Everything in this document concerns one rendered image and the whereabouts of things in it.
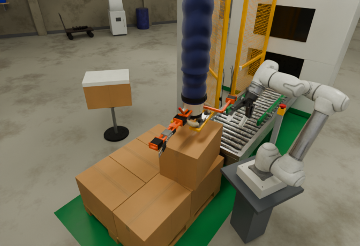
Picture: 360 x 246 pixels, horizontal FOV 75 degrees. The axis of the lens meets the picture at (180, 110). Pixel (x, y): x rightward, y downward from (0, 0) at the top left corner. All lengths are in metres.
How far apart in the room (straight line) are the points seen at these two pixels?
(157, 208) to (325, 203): 2.02
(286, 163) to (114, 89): 2.30
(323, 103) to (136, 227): 1.66
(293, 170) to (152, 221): 1.17
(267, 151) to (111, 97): 2.19
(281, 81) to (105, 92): 2.46
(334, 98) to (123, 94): 2.47
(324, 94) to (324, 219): 1.73
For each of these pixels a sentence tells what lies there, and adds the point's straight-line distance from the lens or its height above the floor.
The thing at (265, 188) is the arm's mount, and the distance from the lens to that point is 2.03.
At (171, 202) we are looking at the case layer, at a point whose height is 0.54.
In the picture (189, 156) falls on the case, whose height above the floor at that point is 0.94.
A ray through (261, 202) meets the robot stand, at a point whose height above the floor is 0.75.
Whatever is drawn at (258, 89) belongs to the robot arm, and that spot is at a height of 1.72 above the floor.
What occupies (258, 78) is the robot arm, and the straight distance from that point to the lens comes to 1.42.
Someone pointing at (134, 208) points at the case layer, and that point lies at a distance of 2.21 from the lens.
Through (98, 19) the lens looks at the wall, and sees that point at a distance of 10.92.
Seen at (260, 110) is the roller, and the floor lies 0.55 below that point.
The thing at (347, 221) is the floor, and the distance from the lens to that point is 3.32.
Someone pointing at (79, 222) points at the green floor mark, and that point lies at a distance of 2.94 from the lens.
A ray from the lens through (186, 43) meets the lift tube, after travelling 1.81.
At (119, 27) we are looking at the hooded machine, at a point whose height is 0.32.
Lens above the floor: 2.32
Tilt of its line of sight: 32 degrees down
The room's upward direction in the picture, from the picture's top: 1 degrees clockwise
